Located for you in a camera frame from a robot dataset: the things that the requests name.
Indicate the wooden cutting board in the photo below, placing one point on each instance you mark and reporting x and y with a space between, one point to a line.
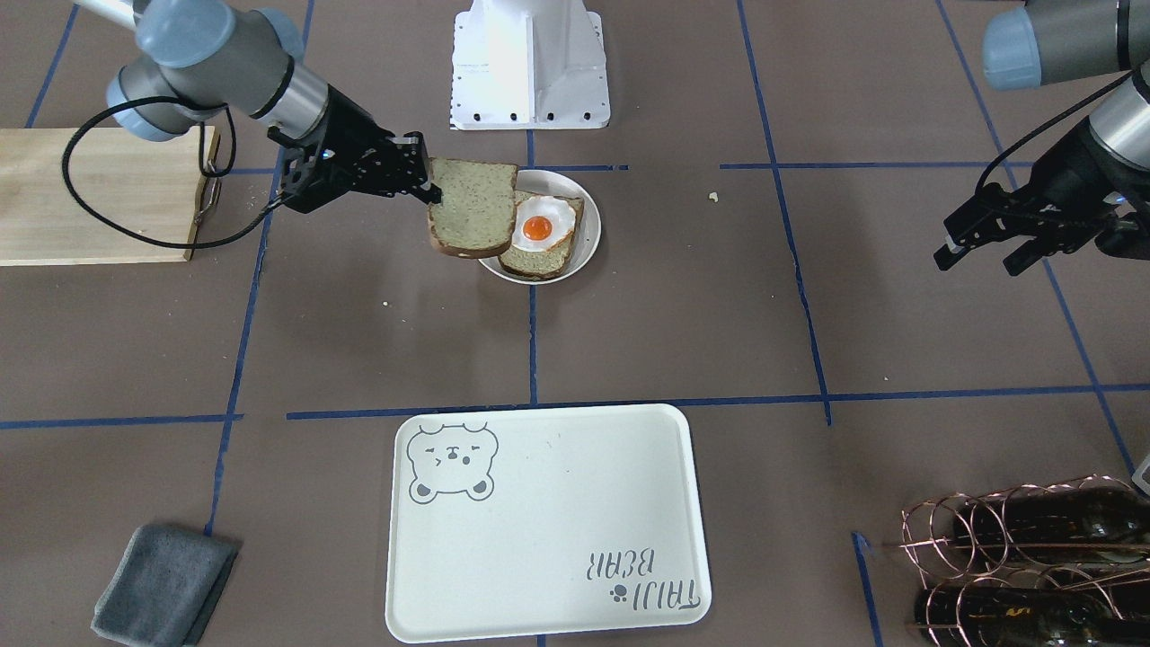
131 194

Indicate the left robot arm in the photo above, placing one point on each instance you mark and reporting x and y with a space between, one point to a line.
1050 42

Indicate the fried egg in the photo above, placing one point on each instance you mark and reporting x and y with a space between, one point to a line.
542 222

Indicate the white round plate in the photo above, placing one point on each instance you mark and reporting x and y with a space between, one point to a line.
586 241

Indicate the bread slice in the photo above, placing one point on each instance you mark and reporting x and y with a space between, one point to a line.
476 216
541 266

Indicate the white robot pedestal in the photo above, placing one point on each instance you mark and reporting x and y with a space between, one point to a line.
520 65

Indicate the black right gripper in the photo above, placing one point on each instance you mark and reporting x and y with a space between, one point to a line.
346 121

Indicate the grey folded cloth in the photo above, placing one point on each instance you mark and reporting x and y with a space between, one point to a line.
166 588

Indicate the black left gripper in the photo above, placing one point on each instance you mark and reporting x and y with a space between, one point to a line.
1071 182

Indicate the white bear tray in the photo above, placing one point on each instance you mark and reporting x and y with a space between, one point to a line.
544 521

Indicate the dark wine bottle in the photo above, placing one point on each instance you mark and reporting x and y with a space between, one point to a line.
1086 525
984 614

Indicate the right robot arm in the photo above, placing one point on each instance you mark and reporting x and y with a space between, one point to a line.
199 58

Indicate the copper wire bottle rack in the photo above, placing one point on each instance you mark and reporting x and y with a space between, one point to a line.
925 540

